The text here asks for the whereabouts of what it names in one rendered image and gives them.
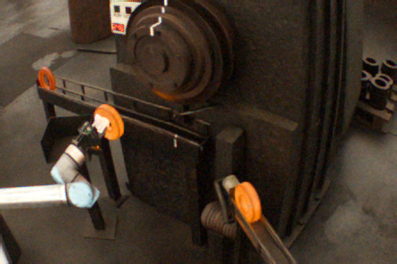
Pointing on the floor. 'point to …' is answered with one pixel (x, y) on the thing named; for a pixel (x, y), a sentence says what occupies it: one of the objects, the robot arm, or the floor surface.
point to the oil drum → (89, 20)
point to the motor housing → (219, 234)
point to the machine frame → (252, 113)
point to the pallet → (377, 93)
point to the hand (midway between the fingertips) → (107, 118)
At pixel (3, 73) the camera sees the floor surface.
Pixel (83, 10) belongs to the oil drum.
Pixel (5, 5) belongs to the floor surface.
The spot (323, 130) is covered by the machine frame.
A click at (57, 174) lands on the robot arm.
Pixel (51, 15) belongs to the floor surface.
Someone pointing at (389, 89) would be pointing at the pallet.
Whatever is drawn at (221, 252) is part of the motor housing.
